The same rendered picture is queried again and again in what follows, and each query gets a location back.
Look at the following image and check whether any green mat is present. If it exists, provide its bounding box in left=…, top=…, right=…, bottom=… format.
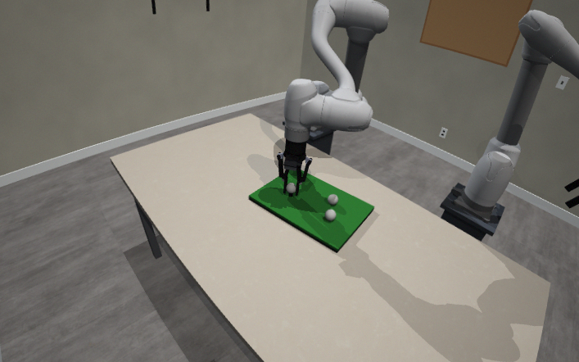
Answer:
left=249, top=173, right=374, bottom=253

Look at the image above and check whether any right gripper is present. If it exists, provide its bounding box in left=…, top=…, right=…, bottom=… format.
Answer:
left=277, top=140, right=312, bottom=196

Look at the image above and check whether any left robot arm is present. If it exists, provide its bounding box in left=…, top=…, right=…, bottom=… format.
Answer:
left=451, top=10, right=579, bottom=223

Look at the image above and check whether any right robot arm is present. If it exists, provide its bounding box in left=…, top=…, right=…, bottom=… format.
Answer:
left=284, top=0, right=389, bottom=143

